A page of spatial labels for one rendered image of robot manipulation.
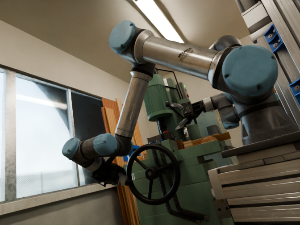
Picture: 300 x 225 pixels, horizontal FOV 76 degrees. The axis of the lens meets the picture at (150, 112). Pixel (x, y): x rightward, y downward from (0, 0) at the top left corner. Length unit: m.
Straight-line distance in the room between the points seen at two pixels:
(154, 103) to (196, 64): 0.78
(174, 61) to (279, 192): 0.45
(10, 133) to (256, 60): 2.08
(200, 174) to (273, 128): 0.58
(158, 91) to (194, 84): 2.54
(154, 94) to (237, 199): 0.87
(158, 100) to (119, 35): 0.70
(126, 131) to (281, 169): 0.52
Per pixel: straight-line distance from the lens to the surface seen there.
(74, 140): 0.75
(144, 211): 1.24
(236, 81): 0.50
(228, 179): 0.66
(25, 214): 2.14
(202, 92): 3.75
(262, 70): 0.51
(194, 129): 1.43
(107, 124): 2.89
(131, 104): 0.78
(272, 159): 0.63
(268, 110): 0.63
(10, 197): 2.13
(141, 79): 0.79
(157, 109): 1.29
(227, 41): 1.13
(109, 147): 0.68
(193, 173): 1.10
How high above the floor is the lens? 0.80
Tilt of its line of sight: 18 degrees up
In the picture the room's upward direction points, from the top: 13 degrees counter-clockwise
